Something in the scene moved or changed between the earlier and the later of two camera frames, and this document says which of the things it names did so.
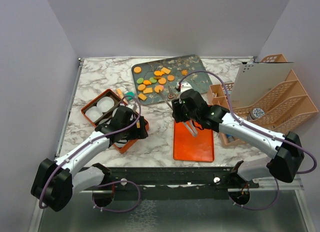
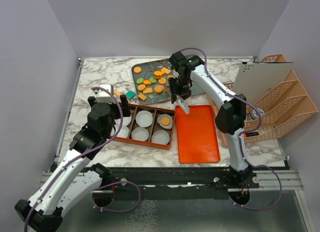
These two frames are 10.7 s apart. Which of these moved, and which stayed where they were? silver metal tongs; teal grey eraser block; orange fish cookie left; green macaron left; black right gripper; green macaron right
Moved: black right gripper; silver metal tongs
Stayed: green macaron right; orange fish cookie left; green macaron left; teal grey eraser block
